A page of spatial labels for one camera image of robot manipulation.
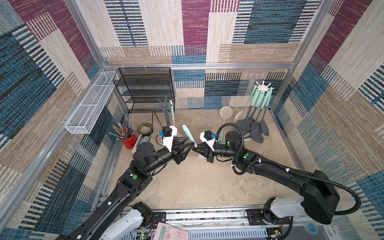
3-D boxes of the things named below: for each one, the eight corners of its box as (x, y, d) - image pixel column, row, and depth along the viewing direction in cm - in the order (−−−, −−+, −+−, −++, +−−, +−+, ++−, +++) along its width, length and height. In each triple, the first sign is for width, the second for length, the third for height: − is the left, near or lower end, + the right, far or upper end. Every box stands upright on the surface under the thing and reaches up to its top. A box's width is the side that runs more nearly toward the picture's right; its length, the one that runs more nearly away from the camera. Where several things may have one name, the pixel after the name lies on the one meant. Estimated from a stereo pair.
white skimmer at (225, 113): (221, 125, 111) (221, 122, 109) (218, 108, 122) (219, 105, 120) (234, 124, 111) (235, 122, 109) (230, 108, 122) (231, 105, 120)
